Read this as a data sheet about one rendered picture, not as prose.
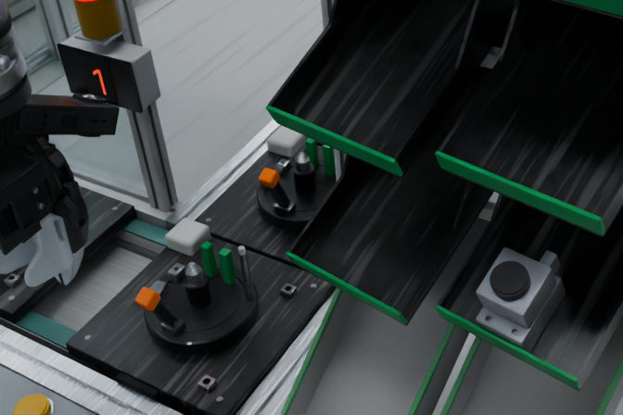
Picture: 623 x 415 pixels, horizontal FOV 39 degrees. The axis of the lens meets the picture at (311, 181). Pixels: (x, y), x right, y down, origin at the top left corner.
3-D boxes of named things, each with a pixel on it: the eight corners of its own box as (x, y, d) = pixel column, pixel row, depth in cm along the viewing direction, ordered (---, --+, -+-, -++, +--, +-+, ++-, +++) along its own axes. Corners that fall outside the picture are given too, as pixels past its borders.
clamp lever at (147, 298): (174, 333, 104) (146, 306, 98) (160, 327, 105) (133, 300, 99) (189, 306, 105) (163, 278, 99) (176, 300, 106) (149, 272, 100)
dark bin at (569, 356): (579, 392, 69) (567, 359, 63) (440, 318, 77) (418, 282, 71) (740, 115, 76) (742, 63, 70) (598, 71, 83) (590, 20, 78)
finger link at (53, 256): (27, 316, 76) (-7, 234, 71) (74, 272, 80) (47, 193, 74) (52, 328, 75) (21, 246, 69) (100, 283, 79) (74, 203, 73)
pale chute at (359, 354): (402, 480, 87) (381, 484, 83) (303, 412, 94) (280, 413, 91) (522, 219, 86) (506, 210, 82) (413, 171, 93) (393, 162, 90)
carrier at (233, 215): (337, 290, 114) (331, 215, 106) (190, 235, 125) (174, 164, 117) (422, 184, 129) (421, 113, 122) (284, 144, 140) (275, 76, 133)
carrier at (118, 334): (226, 431, 98) (208, 355, 90) (69, 354, 109) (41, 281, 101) (336, 292, 113) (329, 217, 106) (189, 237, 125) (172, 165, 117)
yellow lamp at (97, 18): (103, 43, 106) (94, 6, 103) (73, 34, 108) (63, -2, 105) (131, 24, 109) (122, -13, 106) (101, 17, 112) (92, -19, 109)
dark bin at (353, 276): (407, 327, 76) (381, 292, 70) (295, 265, 83) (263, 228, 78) (568, 79, 83) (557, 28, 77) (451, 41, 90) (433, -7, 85)
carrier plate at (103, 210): (15, 324, 114) (10, 312, 112) (-104, 267, 125) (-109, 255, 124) (137, 215, 129) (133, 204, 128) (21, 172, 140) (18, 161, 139)
